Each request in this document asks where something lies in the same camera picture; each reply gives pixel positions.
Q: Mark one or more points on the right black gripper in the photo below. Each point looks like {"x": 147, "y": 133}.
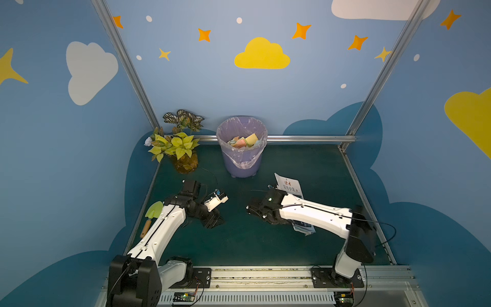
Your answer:
{"x": 262, "y": 209}

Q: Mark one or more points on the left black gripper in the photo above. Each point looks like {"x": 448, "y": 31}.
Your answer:
{"x": 209, "y": 218}

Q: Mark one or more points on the magazine book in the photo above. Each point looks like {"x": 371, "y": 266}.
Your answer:
{"x": 292, "y": 186}

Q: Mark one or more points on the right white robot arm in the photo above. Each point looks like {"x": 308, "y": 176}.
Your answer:
{"x": 346, "y": 223}

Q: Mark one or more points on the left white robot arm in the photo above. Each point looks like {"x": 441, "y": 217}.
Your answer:
{"x": 137, "y": 278}

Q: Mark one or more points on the discarded sticky notes pile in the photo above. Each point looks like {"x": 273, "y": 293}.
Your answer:
{"x": 241, "y": 142}

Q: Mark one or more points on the green toy shovel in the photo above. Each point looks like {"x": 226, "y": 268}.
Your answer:
{"x": 153, "y": 212}

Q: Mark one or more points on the potted green plant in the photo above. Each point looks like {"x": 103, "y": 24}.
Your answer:
{"x": 180, "y": 145}

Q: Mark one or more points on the purple trash bin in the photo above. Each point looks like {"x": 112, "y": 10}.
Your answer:
{"x": 243, "y": 161}

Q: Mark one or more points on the clear plastic bin liner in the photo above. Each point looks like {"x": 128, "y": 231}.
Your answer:
{"x": 239, "y": 151}

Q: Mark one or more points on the left circuit board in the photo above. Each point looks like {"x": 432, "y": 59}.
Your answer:
{"x": 183, "y": 297}

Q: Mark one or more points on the circuit board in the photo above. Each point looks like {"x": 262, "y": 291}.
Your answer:
{"x": 344, "y": 299}
{"x": 183, "y": 297}

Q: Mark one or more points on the right circuit board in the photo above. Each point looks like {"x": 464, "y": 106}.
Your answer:
{"x": 344, "y": 299}

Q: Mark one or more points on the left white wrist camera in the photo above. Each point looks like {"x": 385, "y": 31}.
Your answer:
{"x": 216, "y": 198}

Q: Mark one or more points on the aluminium frame back bar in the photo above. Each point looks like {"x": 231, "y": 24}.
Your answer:
{"x": 310, "y": 139}

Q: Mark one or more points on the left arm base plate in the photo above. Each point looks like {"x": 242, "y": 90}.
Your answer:
{"x": 201, "y": 276}

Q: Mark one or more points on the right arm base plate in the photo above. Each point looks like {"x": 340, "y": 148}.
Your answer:
{"x": 326, "y": 277}

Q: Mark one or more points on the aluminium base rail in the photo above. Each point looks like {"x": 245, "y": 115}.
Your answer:
{"x": 293, "y": 286}

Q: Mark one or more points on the left aluminium frame post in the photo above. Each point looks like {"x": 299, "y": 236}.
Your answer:
{"x": 104, "y": 14}

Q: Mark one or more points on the aluminium frame post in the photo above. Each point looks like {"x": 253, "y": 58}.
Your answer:
{"x": 407, "y": 33}
{"x": 104, "y": 14}

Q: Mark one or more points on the right aluminium frame post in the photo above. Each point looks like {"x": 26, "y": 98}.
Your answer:
{"x": 407, "y": 33}

